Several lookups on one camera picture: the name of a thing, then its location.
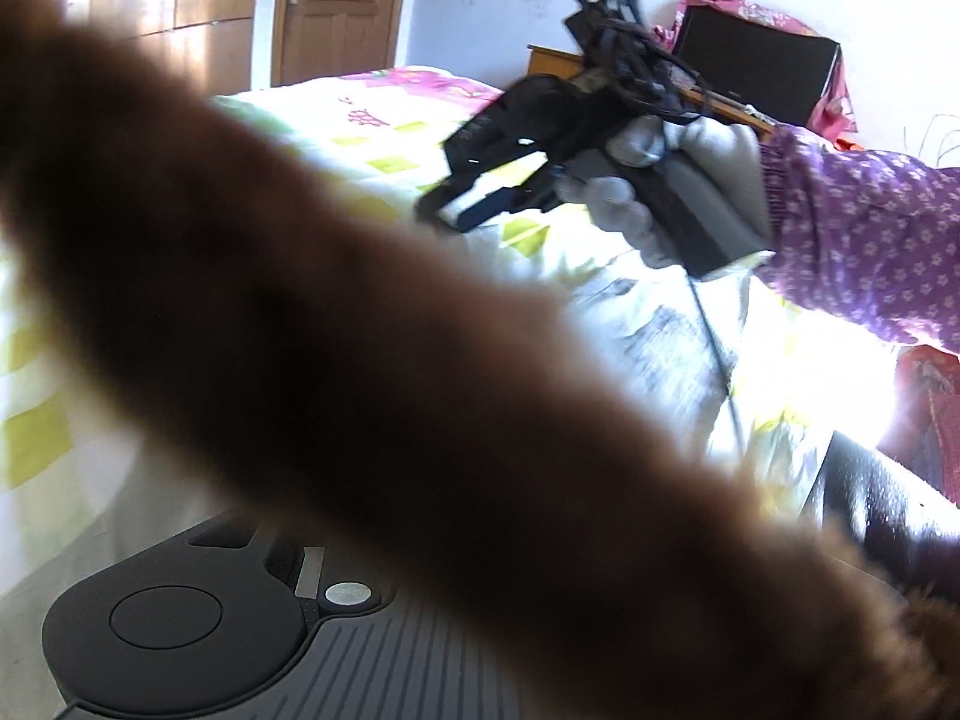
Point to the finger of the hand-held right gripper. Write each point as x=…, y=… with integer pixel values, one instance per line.
x=495, y=131
x=487, y=206

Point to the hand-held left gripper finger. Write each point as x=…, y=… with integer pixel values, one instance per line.
x=229, y=531

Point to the person's right forearm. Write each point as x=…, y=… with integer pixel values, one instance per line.
x=862, y=232

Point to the person's right hand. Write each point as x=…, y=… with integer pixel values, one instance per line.
x=720, y=146

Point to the wooden bedside cabinet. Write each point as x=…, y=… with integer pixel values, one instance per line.
x=551, y=60

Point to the checked printed blanket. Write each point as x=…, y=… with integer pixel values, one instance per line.
x=360, y=135

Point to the black television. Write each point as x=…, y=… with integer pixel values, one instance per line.
x=757, y=67

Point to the wooden door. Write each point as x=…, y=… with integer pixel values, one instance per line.
x=341, y=11

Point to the brown fuzzy cloth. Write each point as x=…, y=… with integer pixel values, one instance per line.
x=390, y=390

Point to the red printed cloth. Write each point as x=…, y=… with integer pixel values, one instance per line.
x=930, y=412

